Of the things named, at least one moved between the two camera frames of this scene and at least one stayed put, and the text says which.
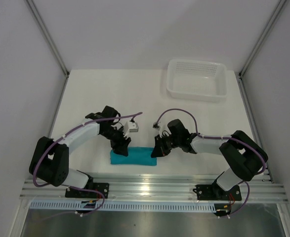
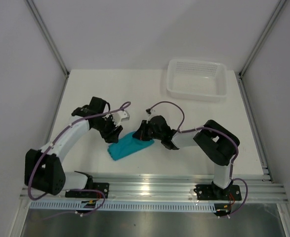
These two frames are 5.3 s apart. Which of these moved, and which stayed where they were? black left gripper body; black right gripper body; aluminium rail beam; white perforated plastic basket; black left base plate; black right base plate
Moved: black right gripper body; black left gripper body
Stayed: black right base plate; aluminium rail beam; white perforated plastic basket; black left base plate
